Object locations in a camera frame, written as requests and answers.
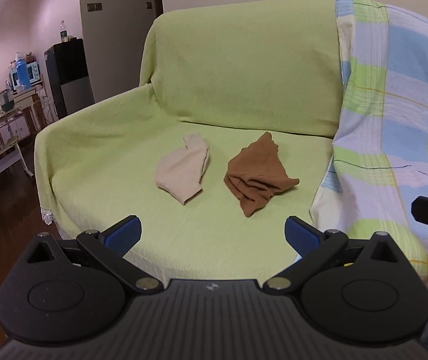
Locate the blue bottle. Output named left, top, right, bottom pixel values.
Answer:
left=16, top=54, right=28, bottom=88

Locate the green covered sofa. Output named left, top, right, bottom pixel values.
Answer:
left=34, top=0, right=428, bottom=282

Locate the brown garment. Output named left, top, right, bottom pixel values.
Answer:
left=223, top=131, right=300, bottom=217

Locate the checked blue green blanket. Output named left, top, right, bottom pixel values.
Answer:
left=309, top=0, right=428, bottom=357

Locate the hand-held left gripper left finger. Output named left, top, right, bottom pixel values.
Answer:
left=26, top=215, right=164, bottom=291

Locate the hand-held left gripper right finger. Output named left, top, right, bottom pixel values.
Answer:
left=262, top=215, right=402, bottom=291

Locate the beige garment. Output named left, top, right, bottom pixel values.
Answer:
left=155, top=133, right=211, bottom=206

